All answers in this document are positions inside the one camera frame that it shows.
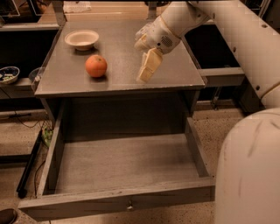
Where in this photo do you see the clear plastic container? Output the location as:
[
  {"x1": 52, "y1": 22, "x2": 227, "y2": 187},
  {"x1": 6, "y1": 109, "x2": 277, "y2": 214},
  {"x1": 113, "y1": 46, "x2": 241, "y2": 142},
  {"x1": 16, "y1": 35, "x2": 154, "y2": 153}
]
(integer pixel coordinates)
[{"x1": 28, "y1": 67, "x2": 45, "y2": 91}]

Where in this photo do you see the white cloth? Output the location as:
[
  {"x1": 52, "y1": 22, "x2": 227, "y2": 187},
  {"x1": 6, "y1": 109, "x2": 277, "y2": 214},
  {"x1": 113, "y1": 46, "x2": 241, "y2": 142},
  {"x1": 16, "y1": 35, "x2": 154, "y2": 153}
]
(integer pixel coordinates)
[{"x1": 63, "y1": 1, "x2": 91, "y2": 13}]

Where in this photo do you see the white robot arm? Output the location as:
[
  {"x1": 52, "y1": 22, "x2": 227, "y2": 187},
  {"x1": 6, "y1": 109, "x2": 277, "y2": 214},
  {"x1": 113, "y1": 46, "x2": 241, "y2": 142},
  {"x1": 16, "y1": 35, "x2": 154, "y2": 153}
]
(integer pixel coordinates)
[{"x1": 135, "y1": 0, "x2": 280, "y2": 224}]

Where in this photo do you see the metal drawer knob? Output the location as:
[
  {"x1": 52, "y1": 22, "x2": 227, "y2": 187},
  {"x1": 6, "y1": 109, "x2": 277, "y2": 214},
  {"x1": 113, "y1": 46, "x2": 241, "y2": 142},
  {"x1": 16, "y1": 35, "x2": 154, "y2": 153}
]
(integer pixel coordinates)
[{"x1": 126, "y1": 200, "x2": 134, "y2": 212}]

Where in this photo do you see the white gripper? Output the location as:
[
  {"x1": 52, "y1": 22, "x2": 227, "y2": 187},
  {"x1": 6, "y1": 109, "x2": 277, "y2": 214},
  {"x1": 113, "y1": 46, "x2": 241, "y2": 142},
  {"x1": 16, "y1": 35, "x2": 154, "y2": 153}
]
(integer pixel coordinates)
[{"x1": 134, "y1": 16, "x2": 180, "y2": 83}]

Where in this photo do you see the blue patterned bowl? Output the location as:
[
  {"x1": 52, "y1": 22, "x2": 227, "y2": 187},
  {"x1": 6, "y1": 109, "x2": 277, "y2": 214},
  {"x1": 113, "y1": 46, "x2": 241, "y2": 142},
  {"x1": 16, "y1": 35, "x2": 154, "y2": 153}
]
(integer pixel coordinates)
[{"x1": 0, "y1": 66, "x2": 20, "y2": 84}]

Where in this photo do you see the grey wooden cabinet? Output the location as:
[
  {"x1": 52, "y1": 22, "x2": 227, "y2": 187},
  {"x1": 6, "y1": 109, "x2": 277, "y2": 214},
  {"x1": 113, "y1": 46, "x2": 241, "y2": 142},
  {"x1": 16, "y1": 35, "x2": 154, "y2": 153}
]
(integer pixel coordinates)
[{"x1": 35, "y1": 20, "x2": 205, "y2": 120}]

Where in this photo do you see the black metal stand leg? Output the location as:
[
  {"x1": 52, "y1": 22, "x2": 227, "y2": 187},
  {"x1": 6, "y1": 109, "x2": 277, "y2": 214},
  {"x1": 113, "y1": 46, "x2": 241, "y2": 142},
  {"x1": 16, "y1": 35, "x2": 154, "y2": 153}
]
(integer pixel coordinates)
[{"x1": 17, "y1": 131, "x2": 42, "y2": 199}]

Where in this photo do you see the black cable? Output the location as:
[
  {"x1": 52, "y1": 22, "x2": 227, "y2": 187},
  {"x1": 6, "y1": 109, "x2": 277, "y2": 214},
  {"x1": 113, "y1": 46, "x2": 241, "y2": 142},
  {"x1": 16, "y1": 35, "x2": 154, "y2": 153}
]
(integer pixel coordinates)
[{"x1": 0, "y1": 87, "x2": 47, "y2": 130}]

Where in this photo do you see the orange fruit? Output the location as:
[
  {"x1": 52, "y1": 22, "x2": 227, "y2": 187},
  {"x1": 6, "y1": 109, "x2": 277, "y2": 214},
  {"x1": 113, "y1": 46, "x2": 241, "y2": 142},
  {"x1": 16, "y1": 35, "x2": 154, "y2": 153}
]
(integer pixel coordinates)
[{"x1": 85, "y1": 55, "x2": 108, "y2": 78}]

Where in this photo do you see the white paper bowl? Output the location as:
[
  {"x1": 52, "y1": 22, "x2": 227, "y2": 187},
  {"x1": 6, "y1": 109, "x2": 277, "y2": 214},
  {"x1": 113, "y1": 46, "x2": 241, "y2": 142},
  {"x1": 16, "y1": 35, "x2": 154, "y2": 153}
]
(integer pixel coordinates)
[{"x1": 65, "y1": 30, "x2": 99, "y2": 51}]

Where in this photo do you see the grey side shelf bar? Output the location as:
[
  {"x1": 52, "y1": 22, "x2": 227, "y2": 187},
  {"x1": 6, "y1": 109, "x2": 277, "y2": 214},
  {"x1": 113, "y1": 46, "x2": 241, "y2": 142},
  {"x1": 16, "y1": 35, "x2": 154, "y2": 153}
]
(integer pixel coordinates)
[{"x1": 199, "y1": 67, "x2": 245, "y2": 88}]

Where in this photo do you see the open grey top drawer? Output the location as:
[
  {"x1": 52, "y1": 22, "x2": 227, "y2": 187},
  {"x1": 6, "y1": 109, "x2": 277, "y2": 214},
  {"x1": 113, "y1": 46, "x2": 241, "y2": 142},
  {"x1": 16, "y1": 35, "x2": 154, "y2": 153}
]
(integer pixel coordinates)
[{"x1": 19, "y1": 99, "x2": 214, "y2": 221}]

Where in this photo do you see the dark shoe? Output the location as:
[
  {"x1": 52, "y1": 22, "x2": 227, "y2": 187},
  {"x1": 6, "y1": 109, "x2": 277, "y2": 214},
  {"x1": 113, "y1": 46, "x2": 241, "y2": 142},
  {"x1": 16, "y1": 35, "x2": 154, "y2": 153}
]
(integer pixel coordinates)
[{"x1": 0, "y1": 208, "x2": 18, "y2": 224}]

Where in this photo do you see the clear plastic water bottle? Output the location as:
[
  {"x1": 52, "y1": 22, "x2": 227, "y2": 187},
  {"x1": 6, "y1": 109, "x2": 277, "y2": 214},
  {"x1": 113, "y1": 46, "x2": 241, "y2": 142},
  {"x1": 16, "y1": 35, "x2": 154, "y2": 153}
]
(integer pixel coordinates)
[{"x1": 135, "y1": 24, "x2": 151, "y2": 41}]

